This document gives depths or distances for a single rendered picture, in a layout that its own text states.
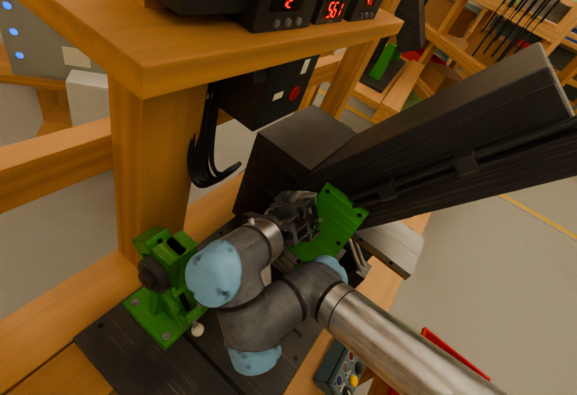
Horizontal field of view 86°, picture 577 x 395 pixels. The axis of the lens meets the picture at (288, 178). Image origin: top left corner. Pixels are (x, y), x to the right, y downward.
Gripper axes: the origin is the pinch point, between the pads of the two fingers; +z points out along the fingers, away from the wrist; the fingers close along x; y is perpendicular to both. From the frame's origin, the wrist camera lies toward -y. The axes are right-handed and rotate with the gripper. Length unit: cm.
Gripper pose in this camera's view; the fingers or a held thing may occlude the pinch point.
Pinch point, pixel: (304, 203)
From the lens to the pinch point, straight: 70.8
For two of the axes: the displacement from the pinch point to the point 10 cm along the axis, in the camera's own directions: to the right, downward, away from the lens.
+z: 4.6, -2.2, 8.6
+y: 8.6, -1.2, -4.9
